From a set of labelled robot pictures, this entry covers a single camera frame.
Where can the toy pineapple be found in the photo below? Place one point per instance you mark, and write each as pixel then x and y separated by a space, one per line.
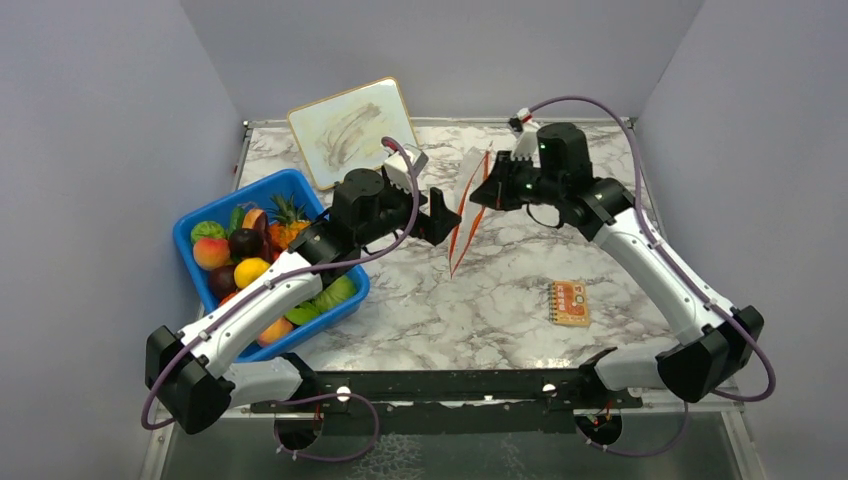
pixel 288 220

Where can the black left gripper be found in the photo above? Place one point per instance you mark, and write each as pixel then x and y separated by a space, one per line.
pixel 434 228

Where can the blue plastic basket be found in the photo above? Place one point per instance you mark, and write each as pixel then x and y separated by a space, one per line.
pixel 293 185

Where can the white drawing board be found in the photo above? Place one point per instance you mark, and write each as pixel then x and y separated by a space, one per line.
pixel 343 132

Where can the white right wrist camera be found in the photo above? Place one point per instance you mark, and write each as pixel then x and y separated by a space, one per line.
pixel 524 127

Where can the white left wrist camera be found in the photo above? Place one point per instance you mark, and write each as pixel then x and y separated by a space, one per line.
pixel 397 170

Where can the orange toy peach front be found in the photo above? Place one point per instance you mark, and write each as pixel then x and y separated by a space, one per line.
pixel 278 330

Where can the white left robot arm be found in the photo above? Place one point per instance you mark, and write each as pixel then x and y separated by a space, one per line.
pixel 323 252

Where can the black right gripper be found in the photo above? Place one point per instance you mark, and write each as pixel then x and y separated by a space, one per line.
pixel 496 192

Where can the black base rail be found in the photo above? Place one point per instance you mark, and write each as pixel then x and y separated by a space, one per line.
pixel 405 402

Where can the green toy starfruit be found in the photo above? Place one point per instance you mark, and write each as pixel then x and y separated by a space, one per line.
pixel 302 314

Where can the green toy pepper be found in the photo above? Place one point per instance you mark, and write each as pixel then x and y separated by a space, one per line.
pixel 236 219

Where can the yellow toy pear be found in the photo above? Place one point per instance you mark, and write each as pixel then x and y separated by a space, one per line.
pixel 249 270

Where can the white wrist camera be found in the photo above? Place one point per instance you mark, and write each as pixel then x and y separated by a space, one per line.
pixel 524 127
pixel 397 170

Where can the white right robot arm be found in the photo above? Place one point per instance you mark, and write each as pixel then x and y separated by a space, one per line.
pixel 711 335

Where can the dark red toy fruit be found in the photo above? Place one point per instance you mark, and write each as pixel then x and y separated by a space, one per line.
pixel 221 281

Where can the small green toy cabbage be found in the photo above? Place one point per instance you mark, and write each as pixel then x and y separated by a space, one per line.
pixel 207 229

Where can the dark purple toy plum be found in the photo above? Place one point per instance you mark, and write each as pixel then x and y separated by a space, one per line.
pixel 245 243

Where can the clear orange-zip bag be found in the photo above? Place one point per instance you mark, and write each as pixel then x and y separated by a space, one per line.
pixel 473 170

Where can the small orange toy pumpkin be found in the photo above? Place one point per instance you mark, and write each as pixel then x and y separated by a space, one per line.
pixel 228 298

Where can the small orange notebook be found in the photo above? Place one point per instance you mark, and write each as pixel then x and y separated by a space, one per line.
pixel 568 304

